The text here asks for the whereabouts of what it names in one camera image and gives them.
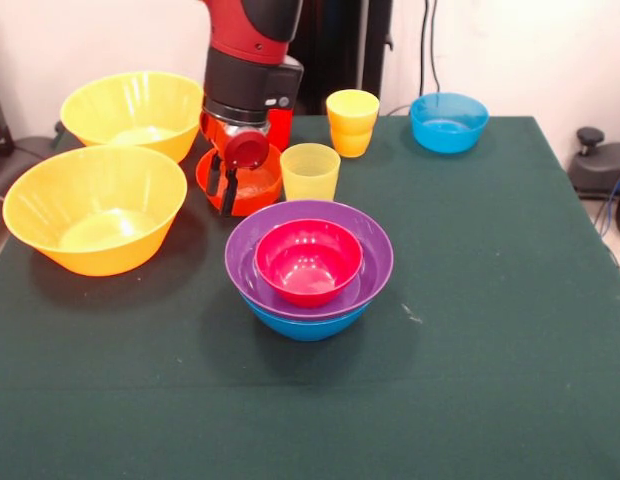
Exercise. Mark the large orange bowl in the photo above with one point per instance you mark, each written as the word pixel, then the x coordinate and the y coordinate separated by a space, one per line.
pixel 135 110
pixel 90 210

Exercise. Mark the dark green table cloth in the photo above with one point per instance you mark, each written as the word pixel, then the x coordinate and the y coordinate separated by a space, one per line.
pixel 140 380

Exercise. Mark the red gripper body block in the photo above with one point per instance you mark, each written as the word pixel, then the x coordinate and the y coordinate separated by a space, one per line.
pixel 245 150

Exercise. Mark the small pink bowl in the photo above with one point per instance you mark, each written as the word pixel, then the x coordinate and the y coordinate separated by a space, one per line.
pixel 310 265

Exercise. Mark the red cup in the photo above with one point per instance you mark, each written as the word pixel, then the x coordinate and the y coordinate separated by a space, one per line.
pixel 281 127

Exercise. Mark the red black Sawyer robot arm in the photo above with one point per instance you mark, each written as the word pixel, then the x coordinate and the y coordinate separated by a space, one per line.
pixel 250 60

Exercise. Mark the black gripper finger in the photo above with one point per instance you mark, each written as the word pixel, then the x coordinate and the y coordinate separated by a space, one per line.
pixel 230 195
pixel 213 175

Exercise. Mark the purple bowl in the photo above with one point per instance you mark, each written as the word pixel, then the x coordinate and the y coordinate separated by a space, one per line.
pixel 375 260

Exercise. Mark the black tripod base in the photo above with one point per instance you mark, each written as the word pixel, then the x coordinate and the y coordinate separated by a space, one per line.
pixel 602 170
pixel 32 150

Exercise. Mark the small light blue bowl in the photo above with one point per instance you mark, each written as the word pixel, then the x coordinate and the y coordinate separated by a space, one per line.
pixel 447 130

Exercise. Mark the pale yellow translucent cup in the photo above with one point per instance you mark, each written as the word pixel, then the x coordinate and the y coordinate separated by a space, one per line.
pixel 310 175

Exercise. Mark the yellow stepped cup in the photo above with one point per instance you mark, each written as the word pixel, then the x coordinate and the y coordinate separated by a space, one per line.
pixel 351 130

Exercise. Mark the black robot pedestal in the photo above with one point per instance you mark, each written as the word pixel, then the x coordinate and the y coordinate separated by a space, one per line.
pixel 345 50

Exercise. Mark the small red-orange bowl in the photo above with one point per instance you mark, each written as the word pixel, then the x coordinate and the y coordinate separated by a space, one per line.
pixel 257 192

